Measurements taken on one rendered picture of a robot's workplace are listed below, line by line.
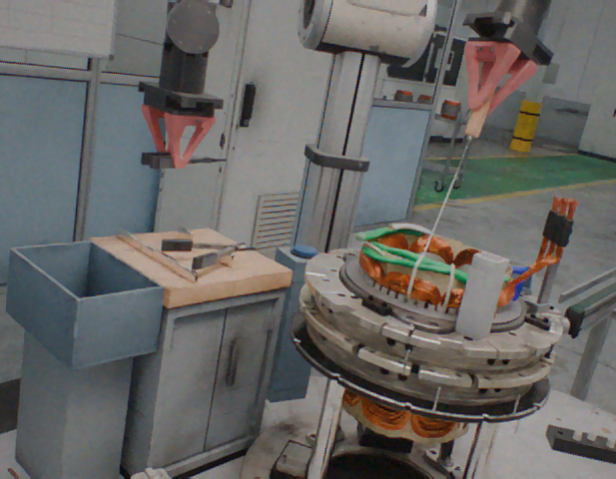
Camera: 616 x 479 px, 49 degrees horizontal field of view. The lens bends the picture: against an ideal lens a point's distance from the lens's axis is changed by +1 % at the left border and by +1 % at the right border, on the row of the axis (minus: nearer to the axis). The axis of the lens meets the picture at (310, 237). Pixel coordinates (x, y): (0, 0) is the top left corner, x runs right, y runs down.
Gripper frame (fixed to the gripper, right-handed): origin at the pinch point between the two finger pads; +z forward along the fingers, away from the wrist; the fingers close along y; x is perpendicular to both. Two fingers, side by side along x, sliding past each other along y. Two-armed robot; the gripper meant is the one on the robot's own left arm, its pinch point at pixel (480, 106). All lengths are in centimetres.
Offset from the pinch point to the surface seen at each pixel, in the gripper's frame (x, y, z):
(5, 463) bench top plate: 30, -24, 64
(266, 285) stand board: 17.3, -5.9, 30.1
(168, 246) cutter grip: 22.7, -18.4, 30.0
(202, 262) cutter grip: 16.5, -16.7, 29.9
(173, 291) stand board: 14.5, -20.0, 33.9
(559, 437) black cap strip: 3, 54, 37
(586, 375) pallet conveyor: 63, 172, 28
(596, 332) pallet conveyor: 63, 167, 13
